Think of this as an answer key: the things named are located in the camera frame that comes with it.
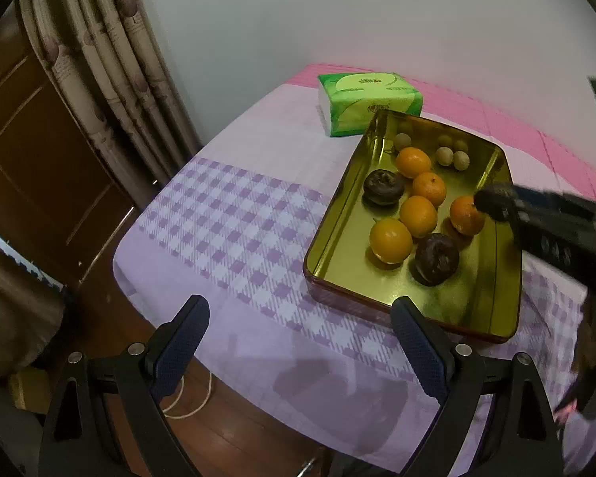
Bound tan box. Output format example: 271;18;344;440
7;368;53;413

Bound brown cloth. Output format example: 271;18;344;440
0;236;68;381

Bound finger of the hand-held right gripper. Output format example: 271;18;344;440
476;183;527;224

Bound white cable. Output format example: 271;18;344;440
159;370;214;419

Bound brown wooden door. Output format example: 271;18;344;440
0;0;140;289

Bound gold and red tin box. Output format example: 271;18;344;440
303;108;523;345

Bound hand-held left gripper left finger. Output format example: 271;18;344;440
39;294;211;477

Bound green tissue pack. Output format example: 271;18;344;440
318;72;423;138

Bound beige patterned curtain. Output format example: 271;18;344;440
17;0;203;209

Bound pink and purple checked tablecloth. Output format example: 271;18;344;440
112;62;596;475

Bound orange tangerine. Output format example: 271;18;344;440
399;195;438;238
395;146;433;178
411;171;448;207
449;196;486;236
369;217;413;264

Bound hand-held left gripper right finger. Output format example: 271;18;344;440
390;295;564;477

